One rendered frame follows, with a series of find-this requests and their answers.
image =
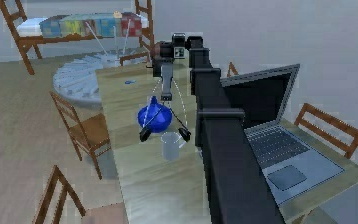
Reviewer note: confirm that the white pillow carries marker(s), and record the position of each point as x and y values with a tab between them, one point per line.
30	27

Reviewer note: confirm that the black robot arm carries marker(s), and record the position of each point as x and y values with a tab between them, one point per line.
227	150

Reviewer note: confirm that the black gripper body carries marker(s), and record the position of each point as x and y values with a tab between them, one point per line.
167	83

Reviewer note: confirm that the brown wooden chair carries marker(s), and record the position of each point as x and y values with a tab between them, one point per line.
232	69
62	190
133	56
90	130
330	128

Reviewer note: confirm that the wooden bed with patchwork quilt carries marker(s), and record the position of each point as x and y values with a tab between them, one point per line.
27	41

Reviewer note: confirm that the pale wooden table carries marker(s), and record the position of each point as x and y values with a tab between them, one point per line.
147	186

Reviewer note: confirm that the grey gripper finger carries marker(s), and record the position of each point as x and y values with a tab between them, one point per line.
145	134
185	134

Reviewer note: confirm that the small blue pen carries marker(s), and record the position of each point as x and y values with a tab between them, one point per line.
130	82

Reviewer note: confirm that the white tripod stand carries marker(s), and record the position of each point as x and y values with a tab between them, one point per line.
115	40

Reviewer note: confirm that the grey open laptop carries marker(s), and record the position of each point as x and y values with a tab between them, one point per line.
297	160

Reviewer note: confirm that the blue round vase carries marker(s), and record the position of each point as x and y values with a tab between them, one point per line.
158	121

